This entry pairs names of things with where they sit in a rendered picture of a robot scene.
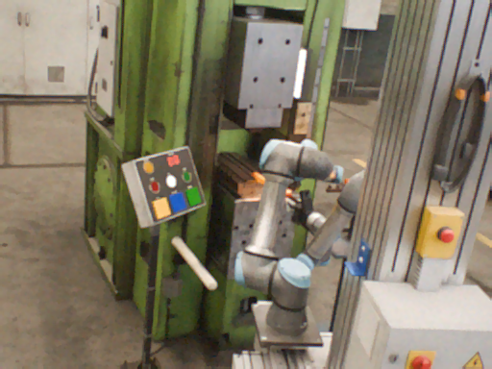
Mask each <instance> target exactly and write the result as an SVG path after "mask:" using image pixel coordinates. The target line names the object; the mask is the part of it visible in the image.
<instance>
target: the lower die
mask: <svg viewBox="0 0 492 369"><path fill-rule="evenodd" d="M223 152H229V151H219V153H217V158H218V160H221V162H222V163H225V165H226V166H228V167H229V169H232V170H233V171H234V172H236V173H237V175H238V176H237V177H236V174H233V171H231V170H230V171H228V175H227V184H229V183H230V176H231V174H233V177H232V178H231V187H233V188H234V189H235V190H236V191H237V192H238V193H240V194H241V195H248V194H258V193H262V190H263V184H261V183H260V182H259V181H258V178H256V177H255V176H254V175H252V174H251V173H250V172H248V171H247V170H246V169H244V168H243V167H242V166H240V165H239V164H238V163H236V162H235V161H234V160H231V159H230V158H228V157H227V156H226V155H224V153H223ZM229 153H230V155H233V156H234V157H235V158H237V159H238V160H240V161H241V162H243V163H244V164H245V165H247V166H248V167H249V168H251V169H252V170H253V171H255V172H256V173H259V174H260V175H261V176H262V171H261V170H258V168H257V167H255V166H254V165H253V164H251V163H250V162H248V161H246V159H244V158H243V157H241V156H240V155H239V154H238V153H237V152H229ZM223 167H224V164H222V165H220V170H219V177H220V178H222V169H223ZM228 167H225V168H224V172H223V181H224V182H225V181H226V172H227V170H228ZM262 177H263V176H262ZM252 191H253V193H251V192H252Z"/></svg>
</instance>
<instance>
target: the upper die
mask: <svg viewBox="0 0 492 369"><path fill-rule="evenodd" d="M282 112H283V108H279V107H278V108H277V109H252V108H249V109H238V108H236V107H234V106H233V105H230V104H228V103H226V102H225V101H223V107H222V114H224V115H225V116H227V117H229V118H230V119H232V120H233V121H235V122H237V123H238V124H240V125H241V126H243V127H245V128H257V127H280V126H281V119H282Z"/></svg>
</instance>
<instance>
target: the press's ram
mask: <svg viewBox="0 0 492 369"><path fill-rule="evenodd" d="M235 15H236V13H233V14H232V24H231V32H230V42H229V51H228V60H227V69H226V79H225V88H224V97H223V101H225V102H226V103H228V104H230V105H233V106H234V107H236V108H238V109H249V108H252V109H277V108H278V107H279V108H291V103H292V96H293V90H294V84H295V76H296V69H297V63H298V57H300V53H299V50H301V43H302V36H303V30H304V26H301V25H297V24H293V23H289V22H285V21H281V20H278V19H274V18H270V17H266V16H265V17H264V19H251V18H243V17H238V16H235Z"/></svg>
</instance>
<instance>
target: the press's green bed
mask: <svg viewBox="0 0 492 369"><path fill-rule="evenodd" d="M205 269H206V270H207V271H208V273H209V274H210V275H211V277H212V278H213V279H214V280H215V281H216V287H215V288H214V289H212V290H211V291H210V289H208V287H207V286H206V285H205V283H203V292H202V302H201V310H200V320H199V328H200V329H201V331H202V332H203V333H204V334H205V335H206V337H207V338H208V340H209V342H210V343H211V345H212V346H213V348H214V349H215V350H216V352H223V351H227V350H231V349H237V348H241V347H246V346H250V345H254V344H255V337H256V330H257V329H256V325H255V320H254V316H253V312H252V309H251V307H252V305H257V304H258V302H267V303H272V302H273V299H274V296H272V295H269V294H265V293H262V291H260V292H258V290H254V289H252V288H247V287H245V286H242V285H239V284H238V283H237V282H236V279H228V280H226V279H225V277H224V276H223V275H222V274H221V273H220V272H219V270H218V269H217V268H216V267H215V266H214V265H213V263H212V262H211V261H210V260H209V259H208V257H207V256H206V264H205Z"/></svg>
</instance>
